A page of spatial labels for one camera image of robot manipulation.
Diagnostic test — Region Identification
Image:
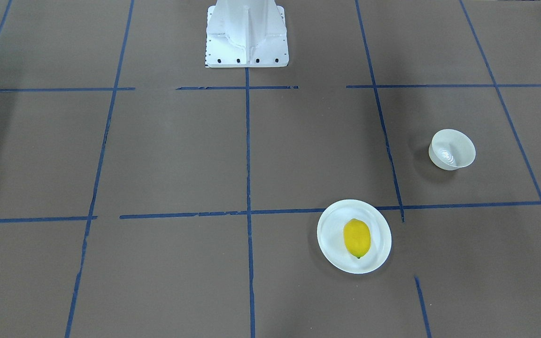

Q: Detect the white round plate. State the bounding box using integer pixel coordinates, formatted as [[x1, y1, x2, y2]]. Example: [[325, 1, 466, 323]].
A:
[[317, 199, 392, 274]]

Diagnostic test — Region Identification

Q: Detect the yellow lemon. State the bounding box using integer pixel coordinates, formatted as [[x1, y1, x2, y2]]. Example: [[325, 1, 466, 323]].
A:
[[343, 218, 372, 259]]

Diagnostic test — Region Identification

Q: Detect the white plastic bowl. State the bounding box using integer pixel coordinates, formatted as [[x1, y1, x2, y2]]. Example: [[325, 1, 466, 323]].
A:
[[428, 129, 476, 171]]

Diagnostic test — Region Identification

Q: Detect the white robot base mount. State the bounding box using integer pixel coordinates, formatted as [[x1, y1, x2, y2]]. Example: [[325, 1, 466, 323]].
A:
[[205, 0, 290, 68]]

